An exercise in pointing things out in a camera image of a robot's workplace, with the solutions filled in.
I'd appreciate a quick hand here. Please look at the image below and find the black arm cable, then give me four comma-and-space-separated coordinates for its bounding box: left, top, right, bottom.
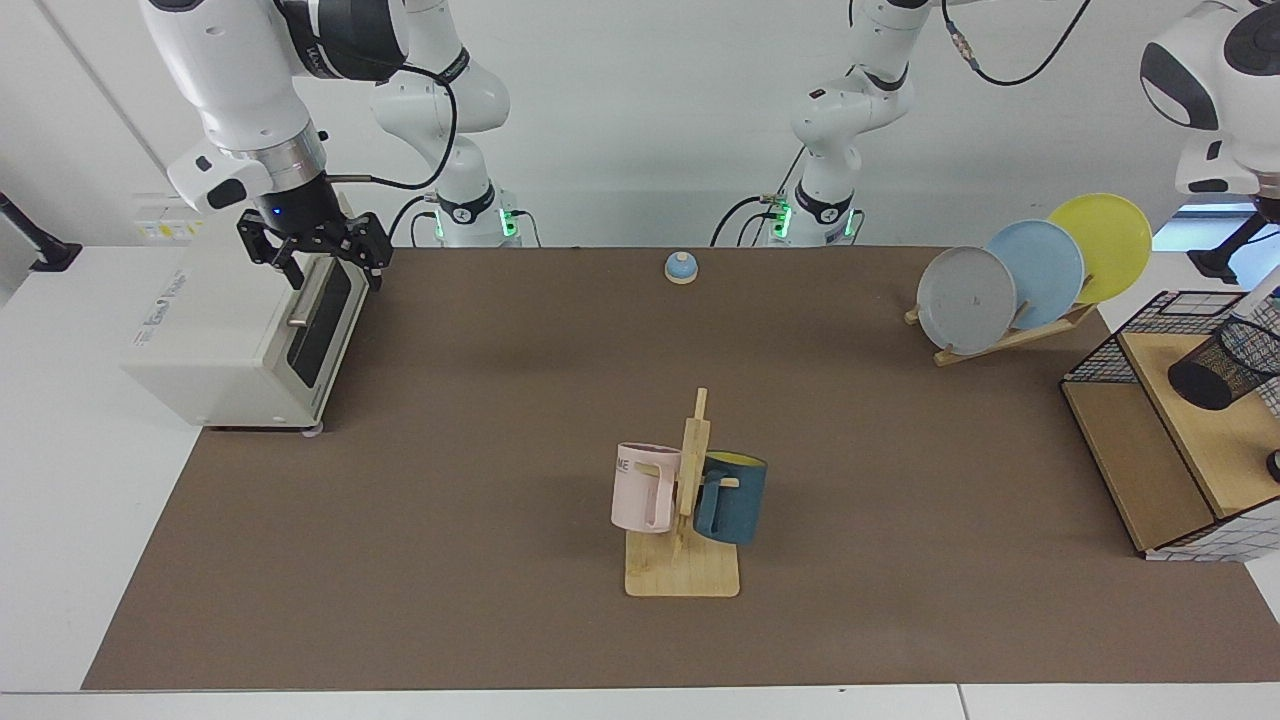
325, 50, 459, 191
940, 0, 1091, 87

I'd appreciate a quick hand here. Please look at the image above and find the wooden plate rack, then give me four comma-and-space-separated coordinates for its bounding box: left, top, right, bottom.
904, 300, 1099, 368

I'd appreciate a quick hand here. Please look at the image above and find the black mesh pen holder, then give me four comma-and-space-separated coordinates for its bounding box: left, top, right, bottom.
1167, 322, 1280, 412

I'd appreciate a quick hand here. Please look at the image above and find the brown table cloth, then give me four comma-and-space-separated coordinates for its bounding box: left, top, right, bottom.
80, 245, 1280, 693

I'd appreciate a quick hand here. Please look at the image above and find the wooden cup stand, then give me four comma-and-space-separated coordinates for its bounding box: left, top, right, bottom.
625, 387, 741, 599

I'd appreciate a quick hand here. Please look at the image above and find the light blue plate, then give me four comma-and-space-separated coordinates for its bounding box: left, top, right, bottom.
985, 219, 1086, 331

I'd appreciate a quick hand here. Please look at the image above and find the pink mug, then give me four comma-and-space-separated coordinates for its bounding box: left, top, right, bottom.
611, 442, 683, 535

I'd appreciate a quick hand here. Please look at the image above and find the grey plate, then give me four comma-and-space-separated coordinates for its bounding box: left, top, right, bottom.
916, 246, 1018, 356

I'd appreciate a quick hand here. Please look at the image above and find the pale toaster oven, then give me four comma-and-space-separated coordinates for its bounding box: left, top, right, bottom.
122, 192, 379, 433

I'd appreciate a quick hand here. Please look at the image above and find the dark blue mug yellow inside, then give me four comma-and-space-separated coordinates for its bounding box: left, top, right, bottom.
692, 452, 769, 546

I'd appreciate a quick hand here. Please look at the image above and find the wire basket with wooden floor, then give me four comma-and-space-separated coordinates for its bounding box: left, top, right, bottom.
1060, 290, 1280, 563

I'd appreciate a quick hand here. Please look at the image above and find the yellow plate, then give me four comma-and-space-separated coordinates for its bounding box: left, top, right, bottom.
1047, 193, 1154, 306

